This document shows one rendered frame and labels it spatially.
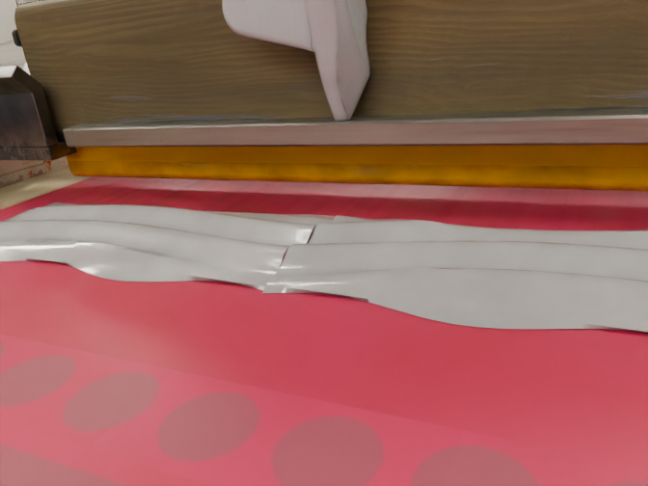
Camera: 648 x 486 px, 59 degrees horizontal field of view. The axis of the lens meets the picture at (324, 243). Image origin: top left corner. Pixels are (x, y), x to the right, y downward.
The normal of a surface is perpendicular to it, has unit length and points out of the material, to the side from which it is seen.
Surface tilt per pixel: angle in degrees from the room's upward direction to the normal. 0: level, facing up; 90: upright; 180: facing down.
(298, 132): 90
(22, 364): 0
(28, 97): 90
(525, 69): 90
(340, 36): 107
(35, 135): 90
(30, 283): 0
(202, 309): 0
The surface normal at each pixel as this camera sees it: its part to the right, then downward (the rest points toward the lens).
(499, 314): -0.18, -0.86
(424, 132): -0.42, 0.37
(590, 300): -0.35, -0.51
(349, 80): 0.47, 0.57
